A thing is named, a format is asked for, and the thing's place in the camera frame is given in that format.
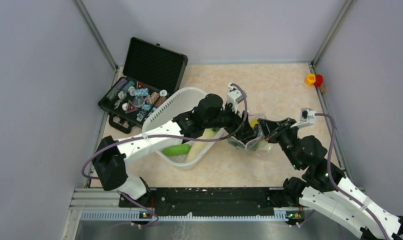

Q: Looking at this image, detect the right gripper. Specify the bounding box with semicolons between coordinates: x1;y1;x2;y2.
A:
257;117;301;170

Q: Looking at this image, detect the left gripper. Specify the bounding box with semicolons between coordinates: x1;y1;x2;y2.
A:
203;100;256;140

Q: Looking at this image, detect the yellow bell pepper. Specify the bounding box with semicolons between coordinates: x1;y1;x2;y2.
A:
250;120;259;129

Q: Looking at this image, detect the clear zip top bag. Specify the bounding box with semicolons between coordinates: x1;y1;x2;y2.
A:
227;113;273;155

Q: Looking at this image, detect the green bok choy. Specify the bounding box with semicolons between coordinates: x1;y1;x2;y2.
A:
228;138;265;152

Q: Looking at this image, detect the white radish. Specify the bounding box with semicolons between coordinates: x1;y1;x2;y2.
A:
186;128;217;162

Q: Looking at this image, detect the white plastic basket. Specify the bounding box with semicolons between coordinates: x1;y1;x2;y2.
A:
141;86;215;170

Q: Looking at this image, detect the light green small cucumber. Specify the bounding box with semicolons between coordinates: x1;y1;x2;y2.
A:
161;144;192;157

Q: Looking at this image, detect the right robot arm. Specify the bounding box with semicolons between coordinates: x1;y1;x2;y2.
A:
258;118;403;240

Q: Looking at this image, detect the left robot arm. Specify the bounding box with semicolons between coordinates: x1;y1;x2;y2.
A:
91;89;248;207

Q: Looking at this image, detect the red yellow emergency button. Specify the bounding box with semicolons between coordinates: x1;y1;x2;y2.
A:
304;73;326;94

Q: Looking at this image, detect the black open case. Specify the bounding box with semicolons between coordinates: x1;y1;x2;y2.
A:
98;37;188;134

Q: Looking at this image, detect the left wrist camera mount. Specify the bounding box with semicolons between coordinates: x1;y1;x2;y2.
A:
226;83;247;114

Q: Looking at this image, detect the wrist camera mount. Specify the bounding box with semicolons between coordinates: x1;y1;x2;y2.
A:
291;108;317;129
226;83;247;114

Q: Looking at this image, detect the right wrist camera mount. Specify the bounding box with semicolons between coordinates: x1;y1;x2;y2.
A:
291;108;317;129

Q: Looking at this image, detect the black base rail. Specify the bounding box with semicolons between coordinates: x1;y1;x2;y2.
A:
68;185;322;223

